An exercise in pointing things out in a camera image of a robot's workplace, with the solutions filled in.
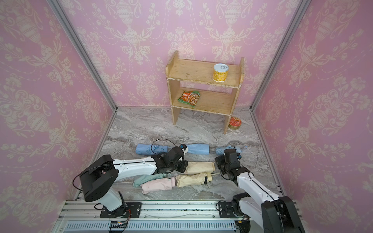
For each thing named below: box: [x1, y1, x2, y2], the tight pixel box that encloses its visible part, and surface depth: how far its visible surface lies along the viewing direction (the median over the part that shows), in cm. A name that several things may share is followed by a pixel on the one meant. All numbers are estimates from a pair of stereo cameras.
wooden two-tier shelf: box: [165, 50, 245, 134], surface depth 85 cm
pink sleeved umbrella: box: [140, 176, 176, 195], surface depth 81 cm
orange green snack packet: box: [177, 90, 201, 108], surface depth 99 cm
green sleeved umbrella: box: [133, 173, 171, 188], surface depth 81 cm
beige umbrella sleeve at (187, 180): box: [175, 172, 213, 188], surface depth 81 cm
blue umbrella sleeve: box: [186, 143, 210, 155], surface depth 94 cm
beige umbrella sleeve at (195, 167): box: [184, 161, 216, 175], surface depth 87 cm
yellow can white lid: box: [212, 63, 229, 83], surface depth 74 cm
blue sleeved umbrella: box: [135, 143, 171, 155], surface depth 94 cm
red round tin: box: [228, 116, 242, 130], surface depth 108 cm
